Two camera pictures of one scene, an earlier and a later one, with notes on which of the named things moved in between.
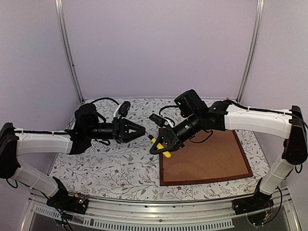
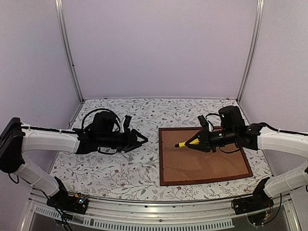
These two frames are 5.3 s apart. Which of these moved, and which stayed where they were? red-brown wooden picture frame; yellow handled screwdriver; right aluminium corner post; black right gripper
Moved: black right gripper; yellow handled screwdriver
Stayed: right aluminium corner post; red-brown wooden picture frame
